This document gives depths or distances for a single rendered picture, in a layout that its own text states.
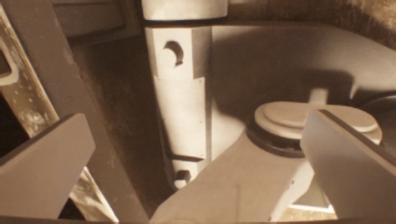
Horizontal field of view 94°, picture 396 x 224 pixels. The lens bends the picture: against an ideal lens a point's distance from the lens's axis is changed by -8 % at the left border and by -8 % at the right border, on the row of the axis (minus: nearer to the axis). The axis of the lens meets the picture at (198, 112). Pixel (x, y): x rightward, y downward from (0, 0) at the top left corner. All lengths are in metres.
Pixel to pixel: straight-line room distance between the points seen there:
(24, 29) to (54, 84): 0.06
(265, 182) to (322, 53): 0.29
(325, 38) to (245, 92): 0.19
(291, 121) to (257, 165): 0.09
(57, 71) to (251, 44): 0.35
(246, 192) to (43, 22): 0.32
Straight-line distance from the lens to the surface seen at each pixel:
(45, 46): 0.28
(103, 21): 0.59
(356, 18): 0.68
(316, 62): 0.48
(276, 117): 0.36
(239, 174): 0.31
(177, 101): 0.50
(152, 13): 0.47
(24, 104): 0.43
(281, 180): 0.31
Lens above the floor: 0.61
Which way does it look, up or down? 58 degrees down
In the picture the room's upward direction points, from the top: 156 degrees counter-clockwise
